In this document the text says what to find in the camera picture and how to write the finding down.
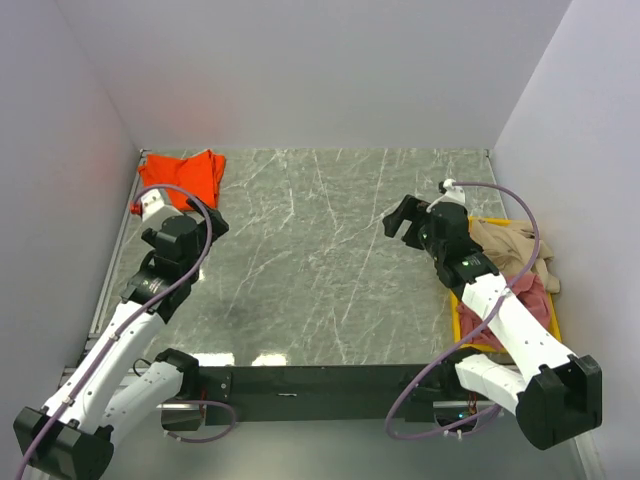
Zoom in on beige t shirt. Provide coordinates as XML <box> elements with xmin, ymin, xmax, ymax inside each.
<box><xmin>470</xmin><ymin>218</ymin><xmax>561</xmax><ymax>294</ymax></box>

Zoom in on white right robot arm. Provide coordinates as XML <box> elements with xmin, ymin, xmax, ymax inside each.
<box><xmin>383</xmin><ymin>195</ymin><xmax>603</xmax><ymax>450</ymax></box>

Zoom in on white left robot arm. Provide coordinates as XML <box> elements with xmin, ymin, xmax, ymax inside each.
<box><xmin>13</xmin><ymin>207</ymin><xmax>229</xmax><ymax>479</ymax></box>

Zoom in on orange t shirt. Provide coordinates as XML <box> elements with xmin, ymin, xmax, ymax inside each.
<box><xmin>138</xmin><ymin>150</ymin><xmax>226</xmax><ymax>208</ymax></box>

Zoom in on pink t shirt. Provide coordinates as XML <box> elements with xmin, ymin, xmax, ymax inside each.
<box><xmin>454</xmin><ymin>273</ymin><xmax>553</xmax><ymax>352</ymax></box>

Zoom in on yellow plastic bin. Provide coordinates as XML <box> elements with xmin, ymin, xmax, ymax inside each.
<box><xmin>449</xmin><ymin>216</ymin><xmax>563</xmax><ymax>354</ymax></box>

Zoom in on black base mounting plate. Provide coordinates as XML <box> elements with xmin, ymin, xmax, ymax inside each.
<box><xmin>177</xmin><ymin>364</ymin><xmax>489</xmax><ymax>422</ymax></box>

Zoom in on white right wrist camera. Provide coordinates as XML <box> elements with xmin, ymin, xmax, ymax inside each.
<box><xmin>427</xmin><ymin>179</ymin><xmax>466</xmax><ymax>212</ymax></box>

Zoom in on aluminium frame rail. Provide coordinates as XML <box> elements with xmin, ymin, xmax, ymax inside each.
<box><xmin>57</xmin><ymin>147</ymin><xmax>151</xmax><ymax>396</ymax></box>

